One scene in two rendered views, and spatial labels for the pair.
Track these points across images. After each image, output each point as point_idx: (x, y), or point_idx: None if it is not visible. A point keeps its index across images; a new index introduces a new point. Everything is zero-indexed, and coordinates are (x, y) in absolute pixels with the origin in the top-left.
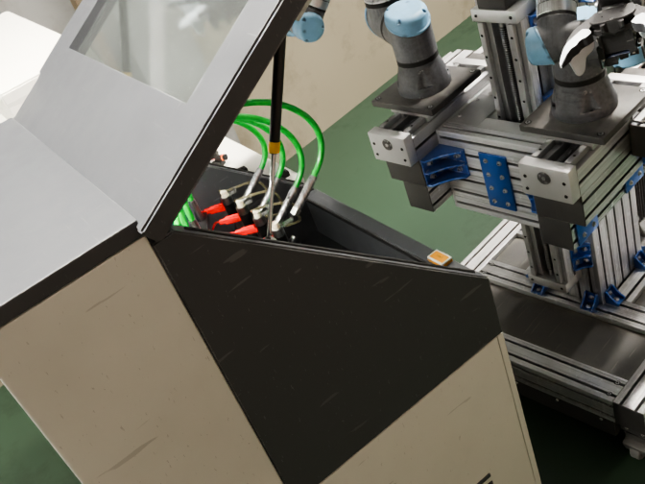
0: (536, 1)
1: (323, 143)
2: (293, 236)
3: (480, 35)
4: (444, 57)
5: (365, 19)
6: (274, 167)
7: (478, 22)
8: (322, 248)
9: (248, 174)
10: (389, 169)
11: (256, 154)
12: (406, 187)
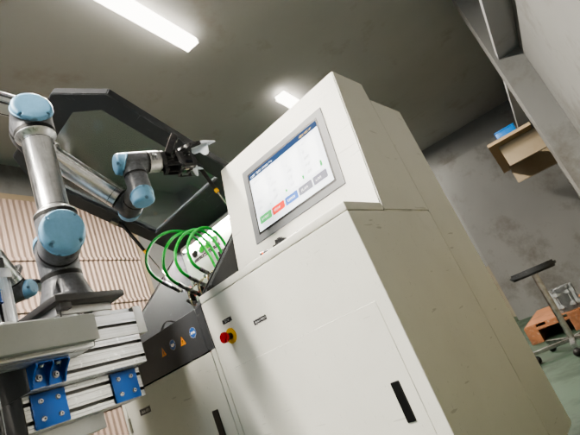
0: (17, 271)
1: (148, 271)
2: (186, 299)
3: (11, 289)
4: (0, 325)
5: (84, 223)
6: (149, 257)
7: (9, 280)
8: (154, 290)
9: (214, 267)
10: (144, 351)
11: (241, 268)
12: (138, 373)
